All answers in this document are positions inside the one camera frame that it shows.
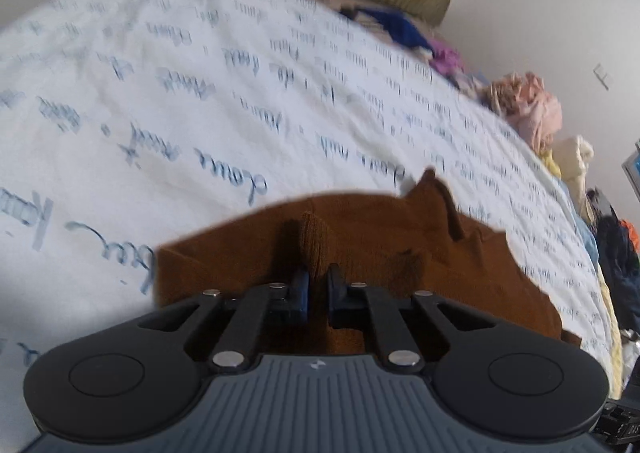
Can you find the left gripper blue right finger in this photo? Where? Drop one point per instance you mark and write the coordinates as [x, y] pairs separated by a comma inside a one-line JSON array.
[[375, 313]]

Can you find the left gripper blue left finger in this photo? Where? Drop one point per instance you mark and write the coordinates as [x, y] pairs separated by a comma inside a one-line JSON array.
[[270, 319]]

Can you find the brown knit sweater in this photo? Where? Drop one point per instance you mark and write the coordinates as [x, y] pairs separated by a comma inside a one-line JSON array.
[[404, 244]]

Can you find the cream white jacket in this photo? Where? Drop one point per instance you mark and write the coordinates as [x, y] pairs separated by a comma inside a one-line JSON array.
[[573, 156]]

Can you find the pink clothes pile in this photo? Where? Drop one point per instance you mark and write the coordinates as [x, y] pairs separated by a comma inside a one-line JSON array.
[[527, 106]]

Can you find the dark navy clothes pile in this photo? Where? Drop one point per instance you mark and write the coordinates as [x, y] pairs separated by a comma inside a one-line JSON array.
[[619, 260]]

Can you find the lotus flower wall poster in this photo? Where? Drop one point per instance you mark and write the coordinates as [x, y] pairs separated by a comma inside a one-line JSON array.
[[631, 167]]

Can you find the purple garment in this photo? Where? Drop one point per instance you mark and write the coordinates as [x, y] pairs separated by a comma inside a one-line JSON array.
[[445, 59]]

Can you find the dark blue cloth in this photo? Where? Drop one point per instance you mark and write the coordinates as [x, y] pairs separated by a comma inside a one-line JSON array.
[[400, 29]]

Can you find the white script-print quilt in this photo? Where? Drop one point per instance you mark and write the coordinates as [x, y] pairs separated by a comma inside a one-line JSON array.
[[126, 124]]

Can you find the white wall light switch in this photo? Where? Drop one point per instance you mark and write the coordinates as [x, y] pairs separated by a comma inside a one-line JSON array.
[[603, 76]]

